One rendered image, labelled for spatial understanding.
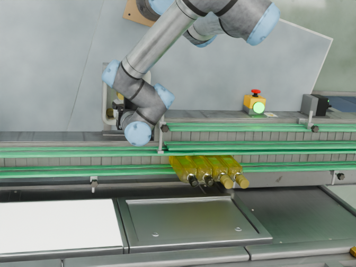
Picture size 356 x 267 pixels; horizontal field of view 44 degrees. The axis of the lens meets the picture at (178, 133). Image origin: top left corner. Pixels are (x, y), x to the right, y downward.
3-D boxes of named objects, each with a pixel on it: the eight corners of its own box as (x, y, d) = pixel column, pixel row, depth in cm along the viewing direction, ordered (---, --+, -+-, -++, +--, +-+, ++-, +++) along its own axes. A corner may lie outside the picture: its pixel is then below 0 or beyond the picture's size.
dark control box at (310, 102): (299, 110, 197) (309, 116, 189) (302, 93, 195) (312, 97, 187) (316, 111, 199) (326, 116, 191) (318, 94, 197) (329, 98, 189)
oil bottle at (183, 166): (168, 162, 175) (182, 185, 155) (169, 149, 173) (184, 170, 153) (182, 162, 176) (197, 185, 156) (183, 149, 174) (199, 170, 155)
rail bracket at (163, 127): (152, 146, 170) (159, 158, 159) (154, 103, 165) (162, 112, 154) (159, 146, 171) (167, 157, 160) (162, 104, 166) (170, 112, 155)
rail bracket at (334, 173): (318, 177, 195) (335, 189, 183) (320, 162, 193) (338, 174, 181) (326, 176, 196) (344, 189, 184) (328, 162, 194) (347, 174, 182)
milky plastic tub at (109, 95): (100, 118, 175) (102, 125, 167) (102, 62, 169) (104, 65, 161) (143, 118, 180) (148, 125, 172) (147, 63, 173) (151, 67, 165)
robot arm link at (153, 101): (150, 77, 128) (127, 107, 129) (179, 99, 132) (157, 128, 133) (146, 73, 135) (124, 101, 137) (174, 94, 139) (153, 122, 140)
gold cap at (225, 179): (219, 184, 156) (223, 189, 152) (220, 174, 155) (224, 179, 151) (228, 184, 157) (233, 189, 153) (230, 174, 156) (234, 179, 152)
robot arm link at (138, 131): (159, 131, 132) (142, 153, 133) (152, 120, 142) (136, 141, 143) (138, 116, 129) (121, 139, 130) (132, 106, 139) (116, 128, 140)
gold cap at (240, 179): (242, 172, 157) (247, 177, 153) (246, 180, 158) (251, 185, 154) (233, 177, 156) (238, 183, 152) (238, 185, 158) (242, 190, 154)
